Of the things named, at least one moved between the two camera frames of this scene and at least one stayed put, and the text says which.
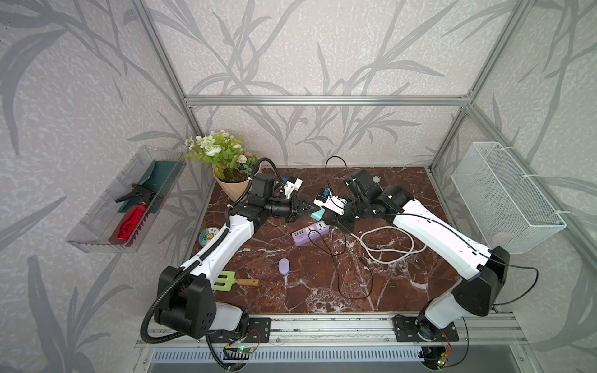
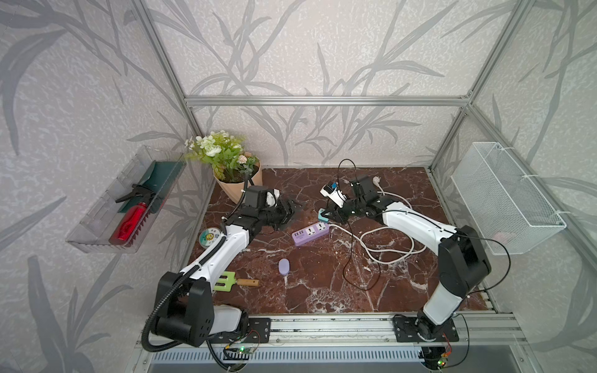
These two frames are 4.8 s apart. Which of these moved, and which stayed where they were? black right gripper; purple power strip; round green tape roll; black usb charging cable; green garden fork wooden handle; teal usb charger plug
Moved: black usb charging cable; teal usb charger plug
Stayed: green garden fork wooden handle; purple power strip; round green tape roll; black right gripper
